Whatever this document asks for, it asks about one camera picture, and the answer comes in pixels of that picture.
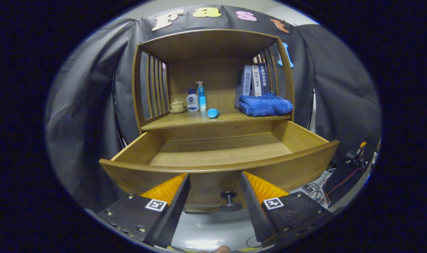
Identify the blue pump bottle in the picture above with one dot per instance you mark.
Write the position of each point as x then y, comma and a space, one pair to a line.
201, 97

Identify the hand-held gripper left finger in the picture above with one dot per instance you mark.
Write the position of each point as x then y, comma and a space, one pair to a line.
178, 207

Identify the dark blue book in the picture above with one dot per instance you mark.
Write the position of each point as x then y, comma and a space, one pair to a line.
265, 79

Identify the blue white tube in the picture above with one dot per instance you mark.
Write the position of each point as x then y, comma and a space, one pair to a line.
213, 112

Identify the wooden cabinet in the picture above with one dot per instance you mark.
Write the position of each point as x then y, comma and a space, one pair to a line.
206, 45

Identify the black orange device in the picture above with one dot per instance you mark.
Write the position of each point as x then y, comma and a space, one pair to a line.
356, 154

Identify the black backdrop cloth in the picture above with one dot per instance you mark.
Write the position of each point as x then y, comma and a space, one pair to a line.
83, 105

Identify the white spine book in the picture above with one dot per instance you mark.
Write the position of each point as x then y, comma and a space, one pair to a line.
256, 80

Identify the black drawer knob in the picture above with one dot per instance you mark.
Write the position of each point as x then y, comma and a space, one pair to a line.
229, 201

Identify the wooden countertop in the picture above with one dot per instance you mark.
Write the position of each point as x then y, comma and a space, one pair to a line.
192, 118

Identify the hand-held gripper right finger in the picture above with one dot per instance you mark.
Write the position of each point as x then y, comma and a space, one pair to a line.
252, 207

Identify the grey blue book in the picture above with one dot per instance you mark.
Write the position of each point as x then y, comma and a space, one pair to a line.
245, 82

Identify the wooden drawer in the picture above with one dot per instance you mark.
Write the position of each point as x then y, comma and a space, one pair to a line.
220, 151

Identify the cream lidded teacup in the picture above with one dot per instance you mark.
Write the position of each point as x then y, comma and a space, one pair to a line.
177, 105

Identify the blue towel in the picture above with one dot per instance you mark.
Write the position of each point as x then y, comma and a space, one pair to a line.
266, 104

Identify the white bottle blue cap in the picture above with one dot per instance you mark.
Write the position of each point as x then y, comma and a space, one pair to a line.
192, 102

